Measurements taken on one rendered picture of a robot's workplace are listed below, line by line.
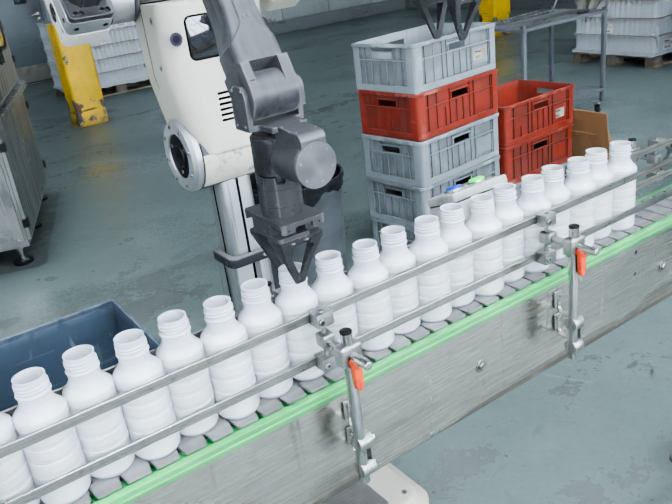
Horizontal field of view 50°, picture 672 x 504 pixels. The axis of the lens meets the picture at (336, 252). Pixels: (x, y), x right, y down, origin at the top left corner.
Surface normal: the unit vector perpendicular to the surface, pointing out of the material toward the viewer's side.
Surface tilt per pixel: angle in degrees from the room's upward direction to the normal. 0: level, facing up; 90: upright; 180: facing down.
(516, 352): 90
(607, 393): 0
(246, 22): 63
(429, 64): 90
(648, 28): 91
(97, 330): 90
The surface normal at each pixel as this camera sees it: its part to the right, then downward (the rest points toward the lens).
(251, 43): 0.45, -0.18
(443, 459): -0.12, -0.91
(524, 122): 0.62, 0.24
